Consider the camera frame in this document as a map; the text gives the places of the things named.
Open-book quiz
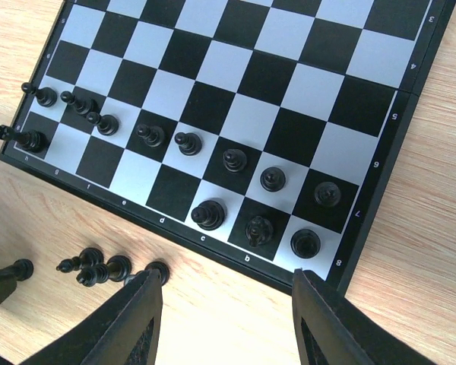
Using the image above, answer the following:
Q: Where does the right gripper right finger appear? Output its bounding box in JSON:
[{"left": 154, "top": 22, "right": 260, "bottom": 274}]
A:
[{"left": 292, "top": 269, "right": 433, "bottom": 364}]

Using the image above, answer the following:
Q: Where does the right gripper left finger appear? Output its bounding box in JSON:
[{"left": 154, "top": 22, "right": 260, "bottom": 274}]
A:
[{"left": 23, "top": 270, "right": 163, "bottom": 364}]

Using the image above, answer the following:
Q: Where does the black pawn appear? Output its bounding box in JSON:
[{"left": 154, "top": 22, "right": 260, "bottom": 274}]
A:
[
  {"left": 135, "top": 124, "right": 166, "bottom": 148},
  {"left": 260, "top": 167, "right": 287, "bottom": 192},
  {"left": 174, "top": 132, "right": 202, "bottom": 156},
  {"left": 314, "top": 182, "right": 341, "bottom": 208},
  {"left": 223, "top": 149, "right": 247, "bottom": 173},
  {"left": 86, "top": 112, "right": 119, "bottom": 136},
  {"left": 0, "top": 125, "right": 46, "bottom": 152},
  {"left": 60, "top": 91, "right": 97, "bottom": 116},
  {"left": 0, "top": 259, "right": 34, "bottom": 281}
]

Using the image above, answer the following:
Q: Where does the black rook piece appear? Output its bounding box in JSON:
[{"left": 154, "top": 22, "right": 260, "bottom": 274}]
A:
[{"left": 290, "top": 228, "right": 321, "bottom": 259}]

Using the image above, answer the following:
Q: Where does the black knight piece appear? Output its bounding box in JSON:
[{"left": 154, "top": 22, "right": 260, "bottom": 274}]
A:
[{"left": 245, "top": 215, "right": 274, "bottom": 247}]

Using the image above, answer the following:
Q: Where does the black bishop piece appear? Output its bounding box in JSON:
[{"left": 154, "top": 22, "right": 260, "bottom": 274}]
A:
[{"left": 191, "top": 200, "right": 226, "bottom": 230}]

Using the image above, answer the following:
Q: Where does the black and silver chessboard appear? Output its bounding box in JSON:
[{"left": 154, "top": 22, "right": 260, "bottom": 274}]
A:
[{"left": 0, "top": 0, "right": 454, "bottom": 293}]

